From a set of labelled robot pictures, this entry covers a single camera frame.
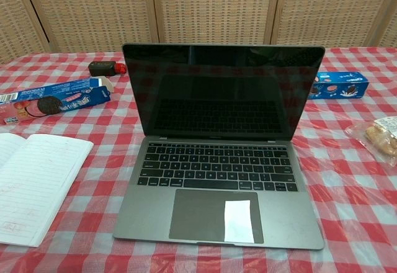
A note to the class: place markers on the closed blue Oreo box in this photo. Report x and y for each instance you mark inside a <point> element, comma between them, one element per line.
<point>341,88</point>

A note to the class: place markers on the clear bag of pastries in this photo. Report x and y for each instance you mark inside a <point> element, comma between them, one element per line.
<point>378,139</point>

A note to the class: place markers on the black device with red cap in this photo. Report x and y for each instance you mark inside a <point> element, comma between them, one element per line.
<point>100,68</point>

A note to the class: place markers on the opened pink blue Oreo box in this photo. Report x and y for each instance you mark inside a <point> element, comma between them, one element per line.
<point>62,99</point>

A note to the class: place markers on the woven rattan screen panel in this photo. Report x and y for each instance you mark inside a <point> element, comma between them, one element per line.
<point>217,9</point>
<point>12,21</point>
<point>391,21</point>
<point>93,12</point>
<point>325,9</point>

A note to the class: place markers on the grey laptop computer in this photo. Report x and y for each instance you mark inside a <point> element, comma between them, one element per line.
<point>149,211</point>

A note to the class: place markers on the open white lined notebook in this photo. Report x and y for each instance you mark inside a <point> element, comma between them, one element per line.
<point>37,186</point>

